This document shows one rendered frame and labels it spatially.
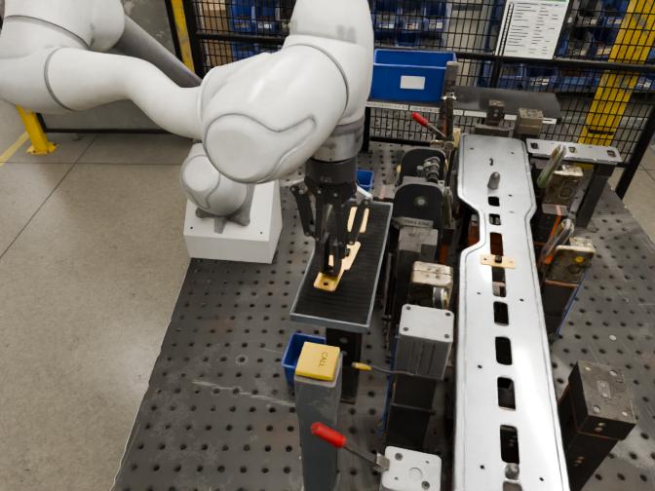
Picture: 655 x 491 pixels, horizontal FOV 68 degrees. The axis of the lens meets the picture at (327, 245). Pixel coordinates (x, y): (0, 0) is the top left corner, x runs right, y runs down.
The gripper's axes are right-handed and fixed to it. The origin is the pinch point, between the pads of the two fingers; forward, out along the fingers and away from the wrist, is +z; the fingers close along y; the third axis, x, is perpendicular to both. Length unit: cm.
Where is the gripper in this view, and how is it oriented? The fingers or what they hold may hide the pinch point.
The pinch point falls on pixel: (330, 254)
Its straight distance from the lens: 83.4
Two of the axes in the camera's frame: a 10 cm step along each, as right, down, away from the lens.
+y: 9.5, 2.0, -2.4
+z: 0.0, 7.6, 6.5
